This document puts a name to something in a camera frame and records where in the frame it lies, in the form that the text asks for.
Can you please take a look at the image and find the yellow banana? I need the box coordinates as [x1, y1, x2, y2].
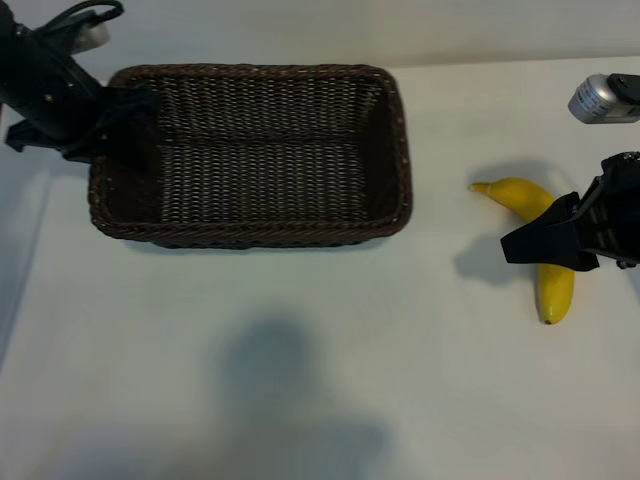
[467, 177, 576, 326]

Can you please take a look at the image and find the dark brown woven basket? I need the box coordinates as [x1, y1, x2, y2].
[88, 63, 415, 250]

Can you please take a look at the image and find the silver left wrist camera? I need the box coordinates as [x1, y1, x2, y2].
[69, 19, 111, 54]

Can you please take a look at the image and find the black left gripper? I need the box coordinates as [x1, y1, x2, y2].
[0, 7, 162, 174]

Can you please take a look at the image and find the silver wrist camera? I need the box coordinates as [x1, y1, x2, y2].
[69, 19, 111, 54]
[567, 73, 640, 125]

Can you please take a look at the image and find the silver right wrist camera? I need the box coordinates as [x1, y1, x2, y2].
[567, 73, 640, 125]

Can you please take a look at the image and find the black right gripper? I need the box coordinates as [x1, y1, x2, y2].
[500, 148, 640, 273]

